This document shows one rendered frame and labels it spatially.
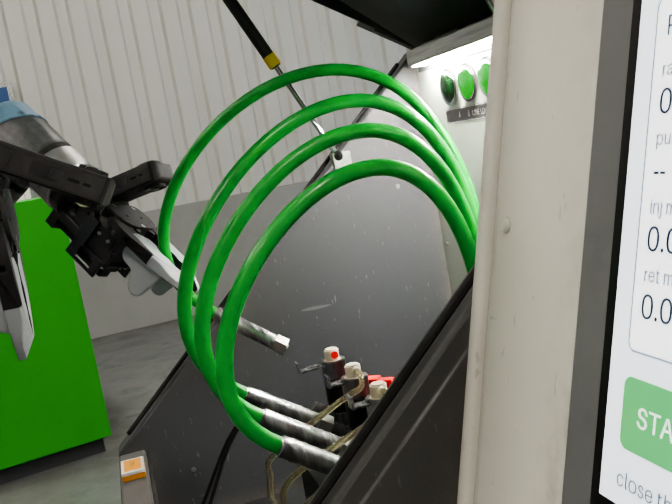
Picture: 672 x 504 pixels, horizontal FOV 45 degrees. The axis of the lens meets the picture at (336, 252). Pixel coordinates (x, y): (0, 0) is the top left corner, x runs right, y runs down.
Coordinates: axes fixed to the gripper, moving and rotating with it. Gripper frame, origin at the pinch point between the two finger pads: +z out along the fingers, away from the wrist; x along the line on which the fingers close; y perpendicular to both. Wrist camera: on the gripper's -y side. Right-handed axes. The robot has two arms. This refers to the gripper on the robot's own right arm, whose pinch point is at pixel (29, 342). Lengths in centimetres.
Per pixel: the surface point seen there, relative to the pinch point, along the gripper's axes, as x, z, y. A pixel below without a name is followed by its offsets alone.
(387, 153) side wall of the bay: -43, -9, -50
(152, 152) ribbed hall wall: -664, -29, -55
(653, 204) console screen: 42, -7, -32
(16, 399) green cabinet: -330, 82, 50
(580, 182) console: 35.6, -8.3, -32.7
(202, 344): 4.7, 2.5, -14.1
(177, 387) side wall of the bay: -43.1, 18.4, -13.1
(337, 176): 12.7, -9.8, -26.1
